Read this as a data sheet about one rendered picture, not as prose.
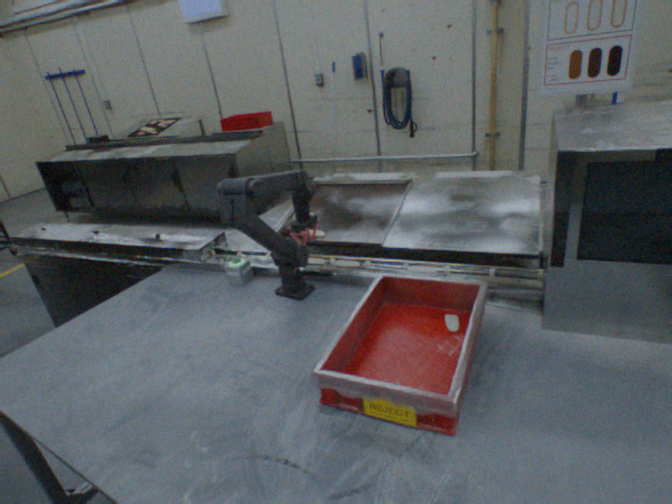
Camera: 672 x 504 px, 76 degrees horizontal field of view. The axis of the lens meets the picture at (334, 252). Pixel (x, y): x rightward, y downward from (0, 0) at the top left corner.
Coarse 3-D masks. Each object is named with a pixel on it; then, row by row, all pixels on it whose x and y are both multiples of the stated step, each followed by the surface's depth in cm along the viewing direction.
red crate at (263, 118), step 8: (256, 112) 511; (264, 112) 507; (224, 120) 490; (232, 120) 487; (240, 120) 484; (248, 120) 480; (256, 120) 477; (264, 120) 489; (272, 120) 505; (224, 128) 495; (232, 128) 491; (240, 128) 488; (248, 128) 485; (256, 128) 481
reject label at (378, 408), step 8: (368, 400) 93; (376, 400) 92; (384, 400) 91; (368, 408) 94; (376, 408) 93; (384, 408) 92; (392, 408) 91; (400, 408) 90; (376, 416) 94; (384, 416) 93; (392, 416) 92; (400, 416) 91; (408, 416) 90; (416, 416) 89; (408, 424) 91; (416, 424) 90
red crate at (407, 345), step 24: (384, 312) 132; (408, 312) 130; (432, 312) 128; (456, 312) 127; (384, 336) 121; (408, 336) 120; (432, 336) 118; (456, 336) 117; (360, 360) 113; (384, 360) 112; (408, 360) 111; (432, 360) 110; (456, 360) 108; (408, 384) 103; (432, 384) 102; (360, 408) 97
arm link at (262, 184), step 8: (256, 176) 122; (264, 176) 125; (272, 176) 129; (280, 176) 134; (288, 176) 139; (296, 176) 143; (248, 184) 112; (256, 184) 114; (264, 184) 118; (272, 184) 129; (280, 184) 134; (288, 184) 139; (296, 184) 144; (248, 192) 113; (256, 192) 114; (264, 192) 118; (272, 192) 129
